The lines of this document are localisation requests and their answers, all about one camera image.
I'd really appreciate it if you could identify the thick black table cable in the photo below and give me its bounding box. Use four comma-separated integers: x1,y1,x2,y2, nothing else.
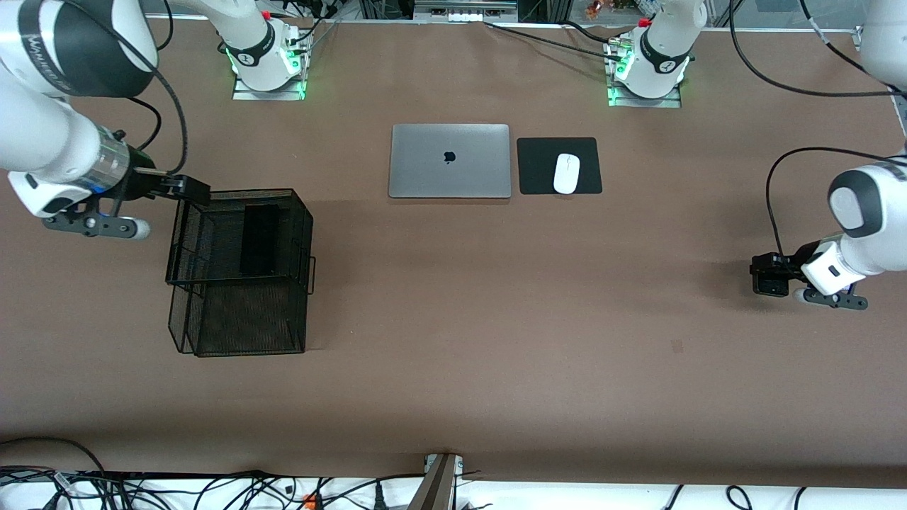
484,20,619,56

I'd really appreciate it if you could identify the silver closed laptop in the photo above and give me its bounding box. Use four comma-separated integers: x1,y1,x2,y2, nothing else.
388,124,512,200

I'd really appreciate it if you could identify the black wire mesh basket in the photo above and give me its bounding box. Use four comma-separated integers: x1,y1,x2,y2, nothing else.
165,188,317,358

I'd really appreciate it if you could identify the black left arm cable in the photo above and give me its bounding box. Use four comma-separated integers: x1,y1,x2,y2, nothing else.
728,0,907,259

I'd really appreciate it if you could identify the white computer mouse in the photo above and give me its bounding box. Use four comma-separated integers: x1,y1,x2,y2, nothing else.
553,153,581,196

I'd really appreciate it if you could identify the silver power strip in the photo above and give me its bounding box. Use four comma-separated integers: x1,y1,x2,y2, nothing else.
414,0,519,23

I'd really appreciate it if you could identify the grey curved cable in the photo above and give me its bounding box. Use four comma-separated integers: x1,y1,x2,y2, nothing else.
0,437,107,477

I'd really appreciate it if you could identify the grey aluminium camera post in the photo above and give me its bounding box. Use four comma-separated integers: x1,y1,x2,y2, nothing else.
407,453,465,510

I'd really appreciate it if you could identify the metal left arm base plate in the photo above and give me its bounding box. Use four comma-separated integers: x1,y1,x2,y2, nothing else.
608,42,682,108

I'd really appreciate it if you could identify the black mouse pad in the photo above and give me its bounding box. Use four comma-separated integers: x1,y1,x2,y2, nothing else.
517,137,604,196

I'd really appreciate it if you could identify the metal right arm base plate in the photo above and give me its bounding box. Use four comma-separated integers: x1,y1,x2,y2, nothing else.
232,35,307,101

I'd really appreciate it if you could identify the long black smartphone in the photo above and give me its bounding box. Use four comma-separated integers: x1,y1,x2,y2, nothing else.
240,203,281,278

